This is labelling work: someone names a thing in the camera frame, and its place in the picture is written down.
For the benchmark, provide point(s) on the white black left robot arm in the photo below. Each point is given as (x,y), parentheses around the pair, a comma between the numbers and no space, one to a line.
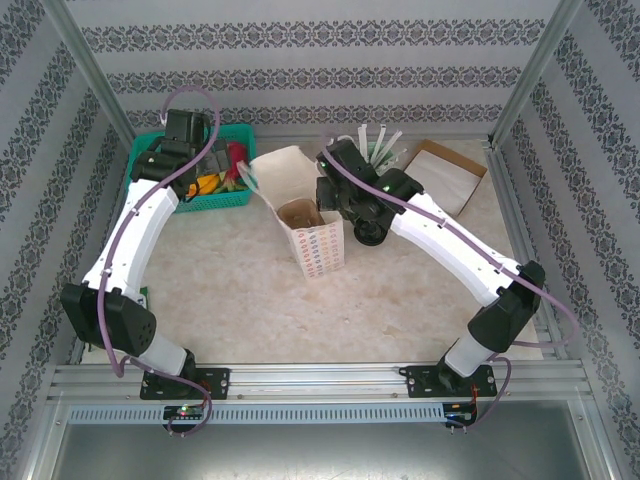
(142,240)

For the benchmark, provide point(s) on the green plastic basket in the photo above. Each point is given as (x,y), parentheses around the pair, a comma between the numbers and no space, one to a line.
(235,132)

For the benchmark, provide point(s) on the aluminium mounting rail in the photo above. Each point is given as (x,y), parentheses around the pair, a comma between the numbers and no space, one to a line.
(310,380)

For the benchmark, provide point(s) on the grey metal panel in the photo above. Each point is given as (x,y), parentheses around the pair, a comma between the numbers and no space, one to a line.
(320,455)

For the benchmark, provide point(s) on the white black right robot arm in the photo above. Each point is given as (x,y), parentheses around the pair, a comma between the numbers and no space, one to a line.
(450,250)

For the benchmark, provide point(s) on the brown cardboard napkin box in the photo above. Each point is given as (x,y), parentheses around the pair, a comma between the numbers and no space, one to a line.
(452,155)

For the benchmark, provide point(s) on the brown pulp cup carrier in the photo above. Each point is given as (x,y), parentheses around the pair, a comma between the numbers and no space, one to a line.
(300,215)

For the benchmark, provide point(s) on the aluminium frame post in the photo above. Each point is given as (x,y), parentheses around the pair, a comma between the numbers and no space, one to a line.
(550,65)
(85,65)

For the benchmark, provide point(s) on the green candy bag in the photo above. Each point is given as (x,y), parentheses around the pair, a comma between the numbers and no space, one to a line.
(144,296)

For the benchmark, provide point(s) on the pale green straw tumbler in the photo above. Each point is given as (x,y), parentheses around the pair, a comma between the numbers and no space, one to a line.
(384,161)

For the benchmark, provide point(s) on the white napkin stack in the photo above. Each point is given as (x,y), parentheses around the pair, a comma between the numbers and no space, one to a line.
(442,182)

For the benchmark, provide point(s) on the white wrapped straw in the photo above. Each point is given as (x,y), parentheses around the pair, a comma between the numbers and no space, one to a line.
(379,143)
(398,157)
(393,145)
(363,140)

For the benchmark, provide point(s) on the black plastic cup lid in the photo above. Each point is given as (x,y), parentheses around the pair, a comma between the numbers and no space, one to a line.
(372,239)

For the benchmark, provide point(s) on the printed white paper bag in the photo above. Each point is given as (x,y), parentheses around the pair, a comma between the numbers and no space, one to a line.
(320,250)

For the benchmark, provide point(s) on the aluminium frame rail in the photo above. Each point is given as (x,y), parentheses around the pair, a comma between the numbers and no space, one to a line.
(517,225)

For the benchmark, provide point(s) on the small green circuit board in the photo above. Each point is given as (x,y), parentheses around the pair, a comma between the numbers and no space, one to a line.
(460,415)
(182,411)

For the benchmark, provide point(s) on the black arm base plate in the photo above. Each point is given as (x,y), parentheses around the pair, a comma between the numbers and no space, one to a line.
(420,382)
(215,380)

